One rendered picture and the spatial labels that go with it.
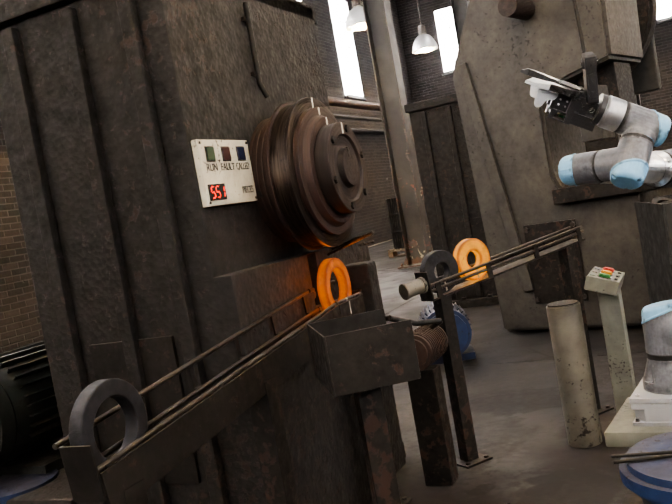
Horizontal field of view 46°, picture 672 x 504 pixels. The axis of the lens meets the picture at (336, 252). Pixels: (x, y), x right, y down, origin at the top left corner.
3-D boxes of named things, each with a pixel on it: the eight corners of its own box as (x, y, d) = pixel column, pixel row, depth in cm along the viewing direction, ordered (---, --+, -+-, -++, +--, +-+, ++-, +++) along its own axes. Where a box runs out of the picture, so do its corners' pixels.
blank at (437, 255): (414, 257, 282) (420, 256, 280) (447, 245, 290) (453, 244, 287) (425, 298, 284) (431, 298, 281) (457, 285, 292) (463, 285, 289)
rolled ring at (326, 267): (346, 254, 256) (336, 255, 257) (321, 261, 239) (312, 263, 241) (355, 309, 257) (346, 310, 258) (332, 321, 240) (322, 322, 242)
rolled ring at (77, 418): (134, 364, 157) (121, 366, 159) (70, 400, 141) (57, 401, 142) (157, 450, 160) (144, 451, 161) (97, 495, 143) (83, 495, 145)
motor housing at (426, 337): (418, 489, 269) (391, 337, 267) (437, 466, 289) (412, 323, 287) (455, 489, 264) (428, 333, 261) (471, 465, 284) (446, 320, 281)
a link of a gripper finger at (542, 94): (524, 105, 174) (554, 112, 179) (535, 80, 172) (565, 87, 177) (516, 100, 176) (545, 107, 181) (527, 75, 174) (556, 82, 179)
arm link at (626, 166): (607, 194, 185) (617, 154, 188) (651, 189, 176) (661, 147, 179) (588, 178, 181) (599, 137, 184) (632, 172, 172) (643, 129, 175)
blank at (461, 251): (447, 245, 290) (453, 244, 287) (478, 233, 298) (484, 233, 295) (458, 285, 292) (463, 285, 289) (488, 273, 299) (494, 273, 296)
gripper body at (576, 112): (544, 116, 180) (594, 134, 180) (560, 80, 177) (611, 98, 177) (541, 109, 187) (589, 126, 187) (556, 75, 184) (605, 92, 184)
